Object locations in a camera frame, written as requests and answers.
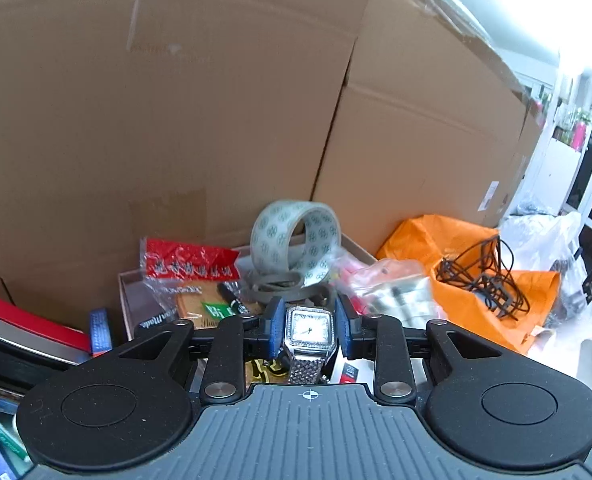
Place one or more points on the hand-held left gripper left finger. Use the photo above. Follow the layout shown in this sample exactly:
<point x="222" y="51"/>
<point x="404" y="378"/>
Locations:
<point x="276" y="330"/>

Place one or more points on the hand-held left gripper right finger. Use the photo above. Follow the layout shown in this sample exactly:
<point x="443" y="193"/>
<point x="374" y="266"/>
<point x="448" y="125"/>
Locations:
<point x="341" y="330"/>

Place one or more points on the silver wristwatch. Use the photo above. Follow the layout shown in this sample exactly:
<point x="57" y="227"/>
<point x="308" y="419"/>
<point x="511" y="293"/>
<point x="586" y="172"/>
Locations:
<point x="308" y="327"/>

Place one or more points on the yellow and black packet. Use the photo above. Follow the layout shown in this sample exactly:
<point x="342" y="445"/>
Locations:
<point x="271" y="370"/>

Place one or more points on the small black card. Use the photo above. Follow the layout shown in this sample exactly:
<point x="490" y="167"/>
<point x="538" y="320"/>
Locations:
<point x="348" y="373"/>

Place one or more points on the black marker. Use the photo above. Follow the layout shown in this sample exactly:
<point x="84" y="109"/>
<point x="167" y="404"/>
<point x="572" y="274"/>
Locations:
<point x="231" y="297"/>

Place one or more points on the pink packet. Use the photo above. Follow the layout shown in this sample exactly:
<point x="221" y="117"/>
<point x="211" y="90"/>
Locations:
<point x="352" y="270"/>

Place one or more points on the clear packet of metal parts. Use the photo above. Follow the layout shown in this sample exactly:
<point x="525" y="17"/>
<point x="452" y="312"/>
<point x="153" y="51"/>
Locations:
<point x="401" y="290"/>

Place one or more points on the patterned clear tape roll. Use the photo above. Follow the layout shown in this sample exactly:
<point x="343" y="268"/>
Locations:
<point x="271" y="240"/>

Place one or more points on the red snack packet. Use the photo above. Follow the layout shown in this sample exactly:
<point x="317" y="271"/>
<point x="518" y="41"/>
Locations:
<point x="186" y="262"/>

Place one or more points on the black box white print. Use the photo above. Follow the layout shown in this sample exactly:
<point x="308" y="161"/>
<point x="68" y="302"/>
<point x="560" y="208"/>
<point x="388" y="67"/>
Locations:
<point x="155" y="321"/>

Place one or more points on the orange plastic bag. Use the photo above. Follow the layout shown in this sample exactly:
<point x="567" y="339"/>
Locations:
<point x="451" y="240"/>

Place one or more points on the white plastic bag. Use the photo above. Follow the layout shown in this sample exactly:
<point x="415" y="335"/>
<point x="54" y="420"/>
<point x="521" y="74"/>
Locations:
<point x="551" y="240"/>

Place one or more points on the red and black gift box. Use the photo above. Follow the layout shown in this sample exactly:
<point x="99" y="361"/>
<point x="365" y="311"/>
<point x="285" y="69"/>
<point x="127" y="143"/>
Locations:
<point x="26" y="322"/>

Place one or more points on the large cardboard box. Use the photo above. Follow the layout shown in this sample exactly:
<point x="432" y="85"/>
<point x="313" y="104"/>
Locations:
<point x="151" y="110"/>

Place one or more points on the white cabinet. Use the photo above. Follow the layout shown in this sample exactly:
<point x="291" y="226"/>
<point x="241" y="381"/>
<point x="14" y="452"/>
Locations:
<point x="558" y="175"/>

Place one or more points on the green marker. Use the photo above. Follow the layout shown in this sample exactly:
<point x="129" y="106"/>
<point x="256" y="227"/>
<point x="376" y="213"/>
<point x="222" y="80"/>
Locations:
<point x="6" y="435"/>

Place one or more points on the pink bottle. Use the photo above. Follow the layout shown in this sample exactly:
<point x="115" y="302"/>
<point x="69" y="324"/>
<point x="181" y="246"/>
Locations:
<point x="581" y="135"/>

